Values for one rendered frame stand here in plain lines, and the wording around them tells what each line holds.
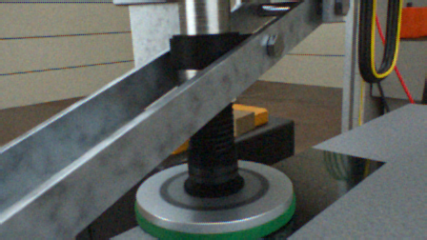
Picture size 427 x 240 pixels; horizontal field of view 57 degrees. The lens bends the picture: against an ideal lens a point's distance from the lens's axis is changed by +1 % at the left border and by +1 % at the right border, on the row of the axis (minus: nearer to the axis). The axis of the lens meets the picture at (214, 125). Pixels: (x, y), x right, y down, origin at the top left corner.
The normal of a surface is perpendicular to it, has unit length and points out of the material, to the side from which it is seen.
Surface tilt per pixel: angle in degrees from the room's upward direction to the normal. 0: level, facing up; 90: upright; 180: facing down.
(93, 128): 90
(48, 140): 90
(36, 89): 90
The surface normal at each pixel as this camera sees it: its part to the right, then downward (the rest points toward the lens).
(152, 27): -0.25, 0.26
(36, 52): 0.67, 0.16
